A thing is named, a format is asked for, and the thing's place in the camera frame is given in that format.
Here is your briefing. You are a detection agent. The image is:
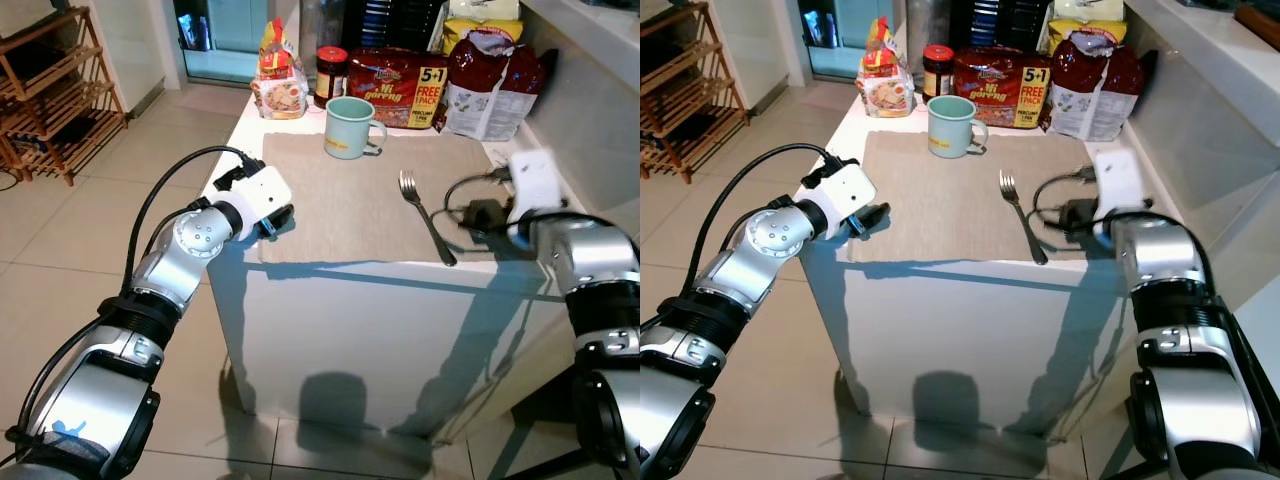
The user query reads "beige placemat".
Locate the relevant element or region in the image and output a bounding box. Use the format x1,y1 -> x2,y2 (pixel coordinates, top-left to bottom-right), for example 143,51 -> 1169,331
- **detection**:
847,129 -> 1142,264
257,132 -> 547,267

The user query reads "pale green mug yellow print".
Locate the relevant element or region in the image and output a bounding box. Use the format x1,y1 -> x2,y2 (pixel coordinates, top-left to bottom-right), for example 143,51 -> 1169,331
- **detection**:
925,94 -> 990,160
323,95 -> 389,162

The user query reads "red and white bag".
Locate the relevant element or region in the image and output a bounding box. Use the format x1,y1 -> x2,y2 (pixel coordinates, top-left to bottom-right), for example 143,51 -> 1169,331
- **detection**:
1044,29 -> 1147,142
442,29 -> 547,142

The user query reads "yellow red snack bag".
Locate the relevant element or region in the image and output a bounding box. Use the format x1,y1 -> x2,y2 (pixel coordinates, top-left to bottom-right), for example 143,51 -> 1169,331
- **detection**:
249,17 -> 312,122
856,16 -> 917,120

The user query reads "dark jar red lid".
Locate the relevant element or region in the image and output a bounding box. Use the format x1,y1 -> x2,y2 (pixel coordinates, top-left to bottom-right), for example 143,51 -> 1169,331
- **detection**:
313,44 -> 351,110
921,43 -> 957,102

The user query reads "red instant noodle multipack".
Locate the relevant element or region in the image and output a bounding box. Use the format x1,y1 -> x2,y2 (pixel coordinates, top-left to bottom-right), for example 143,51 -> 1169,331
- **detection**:
346,46 -> 450,132
951,45 -> 1054,130

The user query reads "white counter cabinet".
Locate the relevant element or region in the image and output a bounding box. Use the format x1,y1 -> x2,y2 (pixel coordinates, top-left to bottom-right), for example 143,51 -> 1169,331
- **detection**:
204,88 -> 603,447
794,88 -> 1183,443

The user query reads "glass sliding door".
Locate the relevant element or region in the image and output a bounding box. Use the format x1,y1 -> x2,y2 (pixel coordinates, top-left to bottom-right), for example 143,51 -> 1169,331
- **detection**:
174,0 -> 267,87
799,0 -> 872,82

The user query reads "yellow packet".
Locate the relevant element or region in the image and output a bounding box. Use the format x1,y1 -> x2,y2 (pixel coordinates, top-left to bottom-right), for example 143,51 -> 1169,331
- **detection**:
442,14 -> 522,57
1047,12 -> 1127,51

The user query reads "steel cylinder container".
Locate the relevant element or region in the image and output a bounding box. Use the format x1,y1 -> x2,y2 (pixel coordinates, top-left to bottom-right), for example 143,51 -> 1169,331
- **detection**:
904,0 -> 952,51
297,0 -> 347,57

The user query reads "black rack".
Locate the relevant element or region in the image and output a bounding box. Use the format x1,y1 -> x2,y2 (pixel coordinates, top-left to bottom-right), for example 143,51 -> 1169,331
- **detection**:
345,0 -> 447,54
950,0 -> 1052,51

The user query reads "wooden shoe rack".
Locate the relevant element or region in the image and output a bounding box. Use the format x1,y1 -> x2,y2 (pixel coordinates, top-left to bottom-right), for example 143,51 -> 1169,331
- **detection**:
0,4 -> 130,189
640,0 -> 737,185

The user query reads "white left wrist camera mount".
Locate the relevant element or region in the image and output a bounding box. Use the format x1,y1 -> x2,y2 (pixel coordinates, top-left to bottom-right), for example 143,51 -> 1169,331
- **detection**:
224,164 -> 294,231
814,159 -> 879,228

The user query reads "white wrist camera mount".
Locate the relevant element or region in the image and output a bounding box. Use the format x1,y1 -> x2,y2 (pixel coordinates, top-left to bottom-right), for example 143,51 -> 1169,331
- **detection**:
814,159 -> 879,228
507,149 -> 562,218
224,164 -> 294,231
1092,147 -> 1145,224

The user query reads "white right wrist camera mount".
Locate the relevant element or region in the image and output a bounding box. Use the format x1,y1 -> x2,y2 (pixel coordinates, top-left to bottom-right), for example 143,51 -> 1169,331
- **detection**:
507,149 -> 562,218
1092,147 -> 1145,224

